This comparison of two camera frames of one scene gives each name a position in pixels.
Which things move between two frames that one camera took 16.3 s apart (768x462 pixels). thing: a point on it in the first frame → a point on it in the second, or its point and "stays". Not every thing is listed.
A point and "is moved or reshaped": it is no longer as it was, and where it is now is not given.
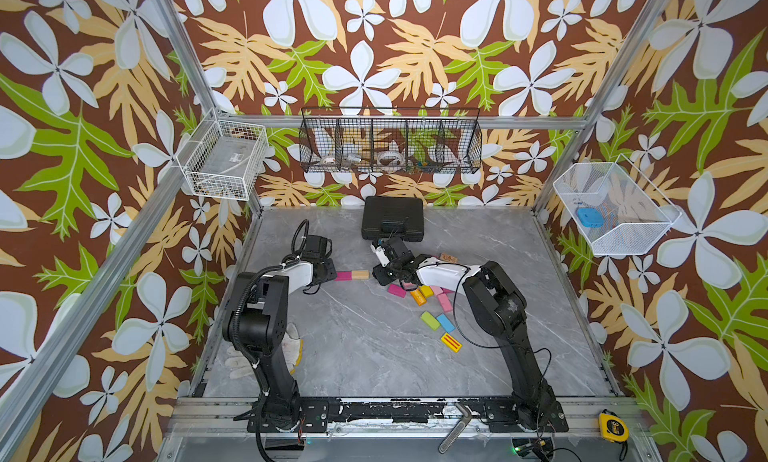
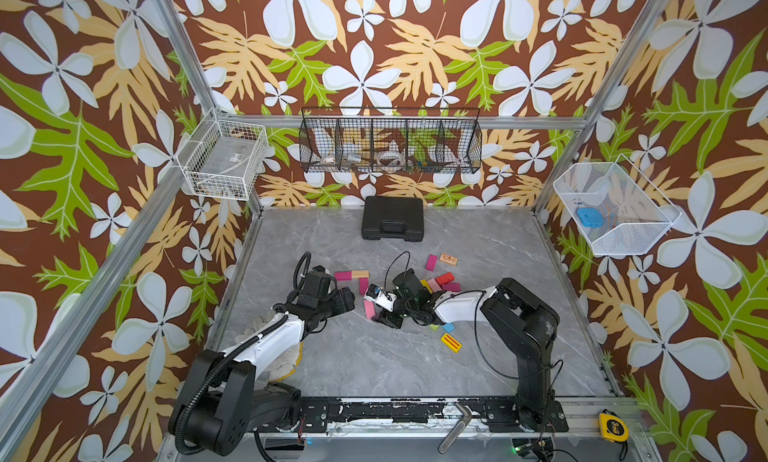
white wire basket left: (224, 156) stays
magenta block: (343, 276) stays
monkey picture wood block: (448, 258) stays
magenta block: (396, 290) is moved or reshaped
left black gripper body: (329, 269) → (335, 304)
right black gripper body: (388, 273) → (401, 310)
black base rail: (312, 417) stays
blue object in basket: (591, 217) stays
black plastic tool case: (393, 217) stays
